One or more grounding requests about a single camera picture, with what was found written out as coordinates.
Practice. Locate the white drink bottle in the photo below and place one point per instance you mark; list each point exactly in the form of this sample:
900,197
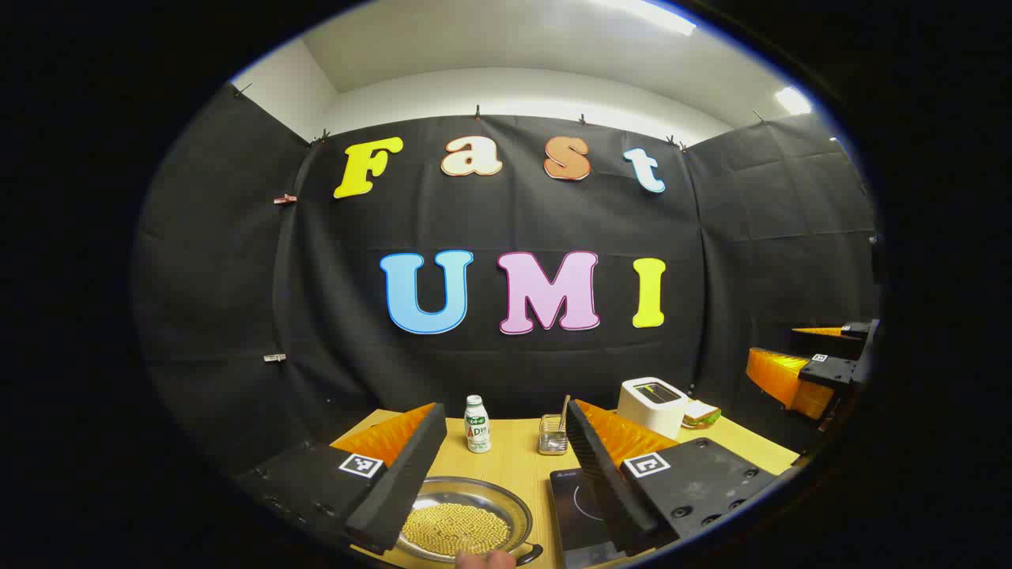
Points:
477,431

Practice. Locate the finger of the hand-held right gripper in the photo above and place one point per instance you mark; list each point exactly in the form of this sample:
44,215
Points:
783,379
830,341

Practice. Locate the black induction cooktop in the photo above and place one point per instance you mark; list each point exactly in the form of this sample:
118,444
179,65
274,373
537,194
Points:
573,506

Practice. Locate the wooden stick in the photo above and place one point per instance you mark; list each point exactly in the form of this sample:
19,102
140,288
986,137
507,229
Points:
564,411

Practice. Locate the white toaster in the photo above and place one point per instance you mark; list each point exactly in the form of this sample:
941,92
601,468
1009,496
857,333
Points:
644,419

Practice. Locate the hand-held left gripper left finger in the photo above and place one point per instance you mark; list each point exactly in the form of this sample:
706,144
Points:
403,482

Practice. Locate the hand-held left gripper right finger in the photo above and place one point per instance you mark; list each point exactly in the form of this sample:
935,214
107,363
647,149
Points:
605,490

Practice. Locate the ceiling strip light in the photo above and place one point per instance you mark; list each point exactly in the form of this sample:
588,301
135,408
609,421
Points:
793,100

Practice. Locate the sandwich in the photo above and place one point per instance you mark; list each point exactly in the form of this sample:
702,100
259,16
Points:
702,412

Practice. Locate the black backdrop cloth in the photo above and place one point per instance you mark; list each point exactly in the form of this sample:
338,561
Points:
514,213

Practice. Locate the pile of yellow soybeans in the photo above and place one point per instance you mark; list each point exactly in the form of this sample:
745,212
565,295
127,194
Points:
458,525

